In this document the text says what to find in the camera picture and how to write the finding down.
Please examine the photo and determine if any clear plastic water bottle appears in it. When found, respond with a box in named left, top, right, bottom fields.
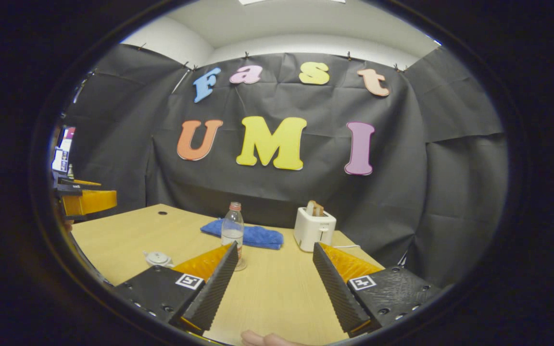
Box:
left=221, top=202, right=247, bottom=272

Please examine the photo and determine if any computer monitor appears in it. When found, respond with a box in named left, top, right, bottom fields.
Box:
left=52, top=127, right=76, bottom=173

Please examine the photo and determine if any blue towel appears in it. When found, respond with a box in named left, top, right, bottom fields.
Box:
left=200, top=219, right=284, bottom=250

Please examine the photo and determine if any black backdrop cloth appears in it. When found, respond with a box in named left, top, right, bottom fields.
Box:
left=58, top=44, right=508, bottom=289

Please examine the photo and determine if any white toaster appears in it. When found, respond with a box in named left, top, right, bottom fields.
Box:
left=293, top=207, right=337, bottom=252

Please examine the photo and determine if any white floral teacup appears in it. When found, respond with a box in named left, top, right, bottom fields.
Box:
left=143, top=251, right=175, bottom=268

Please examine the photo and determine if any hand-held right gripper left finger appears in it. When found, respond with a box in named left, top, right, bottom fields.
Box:
left=115, top=241, right=239, bottom=335

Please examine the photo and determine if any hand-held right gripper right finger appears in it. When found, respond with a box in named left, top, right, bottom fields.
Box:
left=313, top=243, right=443, bottom=339

